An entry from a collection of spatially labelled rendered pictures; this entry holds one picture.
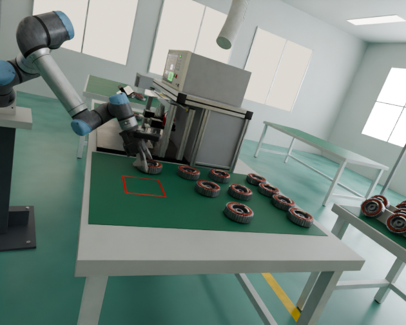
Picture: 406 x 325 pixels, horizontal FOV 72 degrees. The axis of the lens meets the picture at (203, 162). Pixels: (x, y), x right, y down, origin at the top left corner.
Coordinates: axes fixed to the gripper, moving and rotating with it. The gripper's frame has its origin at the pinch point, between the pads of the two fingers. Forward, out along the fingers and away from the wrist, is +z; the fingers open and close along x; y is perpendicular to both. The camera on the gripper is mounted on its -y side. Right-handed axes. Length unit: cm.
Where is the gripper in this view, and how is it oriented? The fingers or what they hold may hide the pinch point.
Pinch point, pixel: (150, 167)
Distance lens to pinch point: 131.4
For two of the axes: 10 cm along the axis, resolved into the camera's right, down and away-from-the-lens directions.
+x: 0.2, 3.0, -9.5
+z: 3.0, 9.1, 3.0
